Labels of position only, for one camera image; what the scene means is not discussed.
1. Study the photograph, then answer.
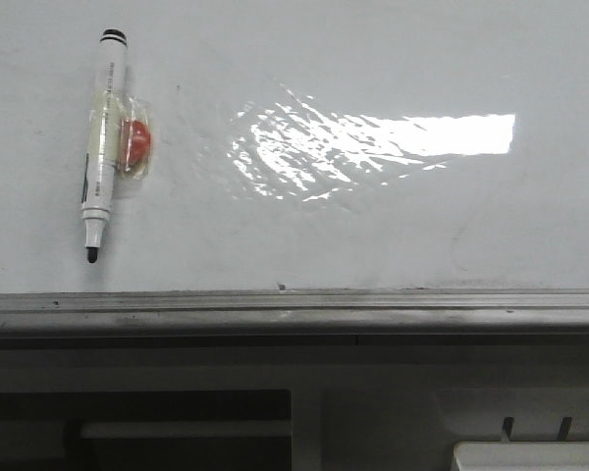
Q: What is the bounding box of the white whiteboard surface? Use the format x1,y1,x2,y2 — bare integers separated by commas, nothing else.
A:
0,1,589,292

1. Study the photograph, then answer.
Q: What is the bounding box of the white box corner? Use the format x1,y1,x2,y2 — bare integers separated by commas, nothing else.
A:
450,442,589,470

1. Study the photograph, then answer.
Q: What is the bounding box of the aluminium whiteboard tray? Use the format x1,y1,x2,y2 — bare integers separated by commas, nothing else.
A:
0,288,589,340

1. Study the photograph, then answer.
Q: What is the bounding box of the white whiteboard marker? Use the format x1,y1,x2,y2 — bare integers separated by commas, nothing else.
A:
81,28,128,263

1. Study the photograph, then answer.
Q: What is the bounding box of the red round magnet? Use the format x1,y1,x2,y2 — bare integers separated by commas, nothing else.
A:
120,120,152,172

